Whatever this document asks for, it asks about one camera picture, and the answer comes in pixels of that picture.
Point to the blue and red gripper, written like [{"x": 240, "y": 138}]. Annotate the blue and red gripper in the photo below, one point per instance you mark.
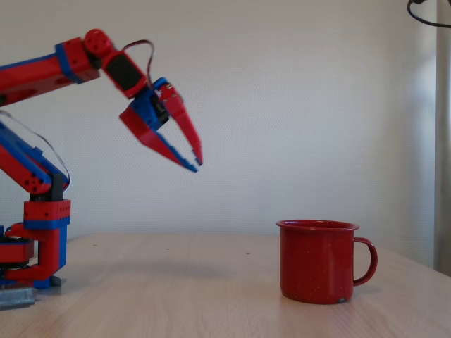
[{"x": 149, "y": 117}]

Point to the red enamel mug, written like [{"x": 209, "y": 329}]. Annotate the red enamel mug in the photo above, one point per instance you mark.
[{"x": 313, "y": 260}]

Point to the pale curtain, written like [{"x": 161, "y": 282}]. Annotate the pale curtain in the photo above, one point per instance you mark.
[{"x": 444, "y": 141}]

